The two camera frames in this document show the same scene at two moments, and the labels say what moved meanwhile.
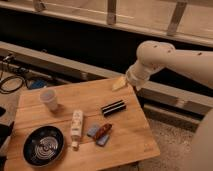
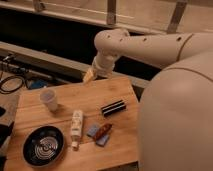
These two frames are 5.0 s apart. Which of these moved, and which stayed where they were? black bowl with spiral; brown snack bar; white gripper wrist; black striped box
Moved: white gripper wrist
Stayed: black bowl with spiral; brown snack bar; black striped box
